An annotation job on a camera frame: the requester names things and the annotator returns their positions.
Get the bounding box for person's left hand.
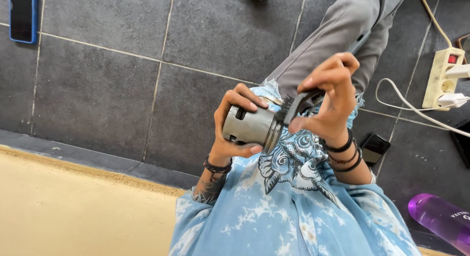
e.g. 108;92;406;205
209;83;269;165

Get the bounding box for person's right hand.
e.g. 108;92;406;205
288;52;360;146

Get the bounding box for grey metal piston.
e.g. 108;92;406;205
222;104;285;155

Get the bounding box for small black brush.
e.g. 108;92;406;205
275;89;326;127

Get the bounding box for black wrist band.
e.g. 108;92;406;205
319;128;354;153
330;147;363;173

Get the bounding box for black phone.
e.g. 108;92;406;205
360;133;391;169

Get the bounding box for grey trousers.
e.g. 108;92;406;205
261;0;410;102

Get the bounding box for blue tie-dye shirt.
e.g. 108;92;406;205
169;80;423;256

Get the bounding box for cream power strip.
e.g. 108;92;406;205
422;47;466;111

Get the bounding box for white charger plug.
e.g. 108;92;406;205
437;93;470;108

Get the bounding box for white plug adapter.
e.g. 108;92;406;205
445;64;470;80

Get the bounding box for black flat object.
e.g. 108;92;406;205
450;119;470;169

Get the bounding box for dark device with brown rim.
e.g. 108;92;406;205
456;34;470;65

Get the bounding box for purple translucent bottle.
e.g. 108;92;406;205
408;193;470;255

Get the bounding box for phone in blue case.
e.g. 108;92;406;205
9;0;39;45

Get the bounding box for dark braided wrist bracelet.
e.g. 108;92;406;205
203;155;233;176

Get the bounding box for brown beaded bracelet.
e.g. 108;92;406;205
327;138;359;166

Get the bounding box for white charger cable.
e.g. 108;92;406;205
375;78;470;139

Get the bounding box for cream power strip cable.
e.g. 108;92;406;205
416;0;453;48

